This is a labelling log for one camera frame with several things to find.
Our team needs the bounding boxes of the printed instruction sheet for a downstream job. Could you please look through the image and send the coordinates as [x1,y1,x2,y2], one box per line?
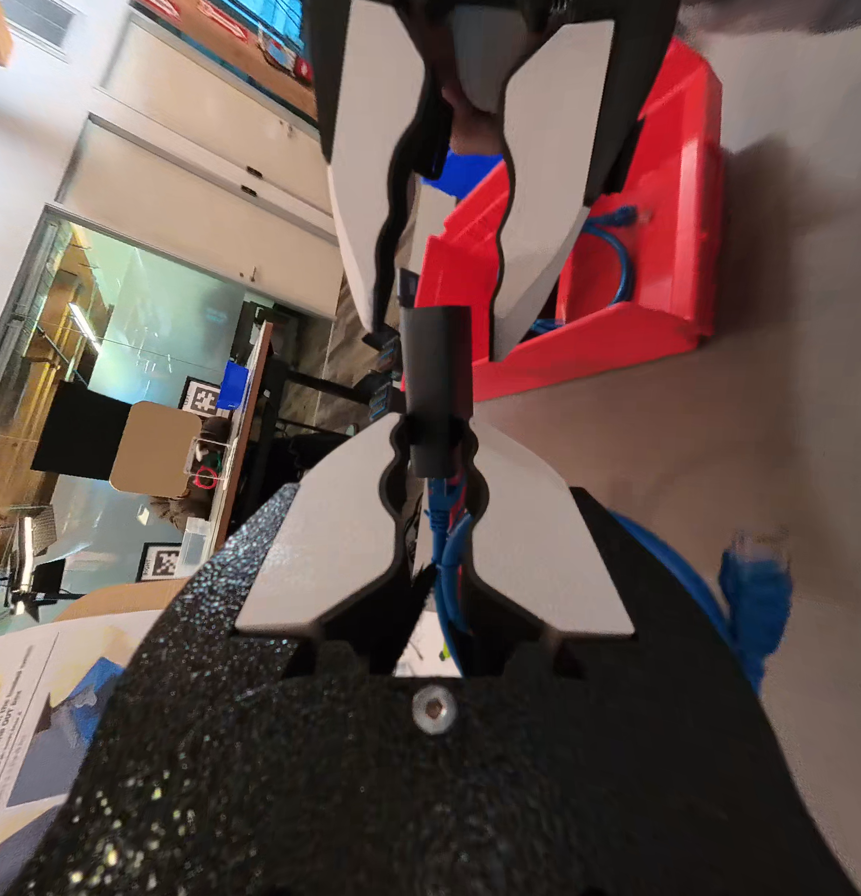
[0,609,167,841]

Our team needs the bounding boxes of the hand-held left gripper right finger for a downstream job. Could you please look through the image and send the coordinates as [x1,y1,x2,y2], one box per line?
[463,417,637,678]

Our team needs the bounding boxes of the wooden edged background table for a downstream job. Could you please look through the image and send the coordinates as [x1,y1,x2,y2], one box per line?
[207,321,275,548]

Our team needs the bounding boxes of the black ethernet adapter box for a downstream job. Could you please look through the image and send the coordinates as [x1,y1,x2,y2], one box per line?
[399,304,475,480]

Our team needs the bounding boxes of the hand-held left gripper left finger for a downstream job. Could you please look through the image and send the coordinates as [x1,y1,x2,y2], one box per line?
[232,412,409,678]

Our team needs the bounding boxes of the red plastic bin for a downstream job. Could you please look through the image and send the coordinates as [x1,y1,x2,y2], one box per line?
[401,35,727,401]

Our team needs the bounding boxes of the blue plastic bin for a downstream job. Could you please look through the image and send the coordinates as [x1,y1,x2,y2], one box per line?
[420,149,510,198]

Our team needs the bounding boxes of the white wall vent grille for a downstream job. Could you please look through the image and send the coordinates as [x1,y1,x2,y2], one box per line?
[0,0,78,50]

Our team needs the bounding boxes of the blue ethernet cable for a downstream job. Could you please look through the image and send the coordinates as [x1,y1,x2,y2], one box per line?
[422,476,795,697]
[528,205,650,338]

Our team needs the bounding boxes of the small blue bin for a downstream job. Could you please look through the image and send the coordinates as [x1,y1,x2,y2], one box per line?
[217,359,254,412]

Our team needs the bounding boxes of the white door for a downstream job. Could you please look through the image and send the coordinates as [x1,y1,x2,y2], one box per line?
[58,10,345,317]

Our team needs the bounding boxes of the fiducial marker board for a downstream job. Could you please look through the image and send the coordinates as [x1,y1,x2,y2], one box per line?
[135,541,184,583]
[181,377,223,419]

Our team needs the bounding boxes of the wooden beam red signs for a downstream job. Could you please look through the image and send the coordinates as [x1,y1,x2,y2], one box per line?
[133,0,321,120]

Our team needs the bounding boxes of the clear acrylic stand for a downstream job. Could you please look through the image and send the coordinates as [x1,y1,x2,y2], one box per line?
[184,436,233,492]

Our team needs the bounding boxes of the tan sheet holder board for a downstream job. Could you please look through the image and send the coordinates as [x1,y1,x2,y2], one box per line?
[53,580,194,624]

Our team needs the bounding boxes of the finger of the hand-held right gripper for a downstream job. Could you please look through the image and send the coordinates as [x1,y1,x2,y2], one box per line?
[326,0,431,335]
[488,17,618,365]

